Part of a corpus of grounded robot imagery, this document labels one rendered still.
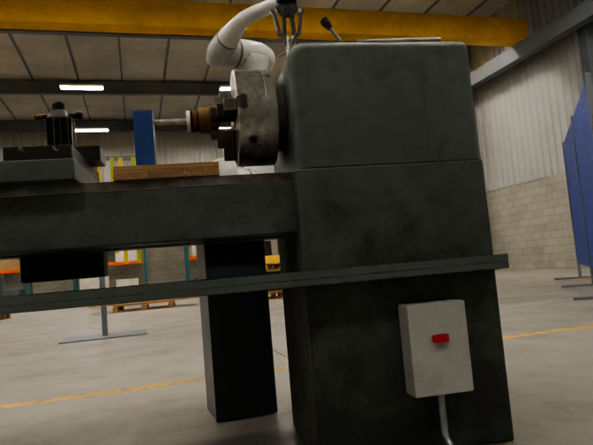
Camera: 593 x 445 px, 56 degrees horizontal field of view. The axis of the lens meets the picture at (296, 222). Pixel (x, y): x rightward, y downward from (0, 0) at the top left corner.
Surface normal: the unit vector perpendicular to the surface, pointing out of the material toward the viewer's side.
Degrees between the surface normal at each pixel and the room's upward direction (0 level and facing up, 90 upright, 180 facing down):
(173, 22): 90
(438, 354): 90
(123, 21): 90
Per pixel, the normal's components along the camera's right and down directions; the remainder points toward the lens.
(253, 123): 0.19, 0.26
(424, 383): 0.18, -0.10
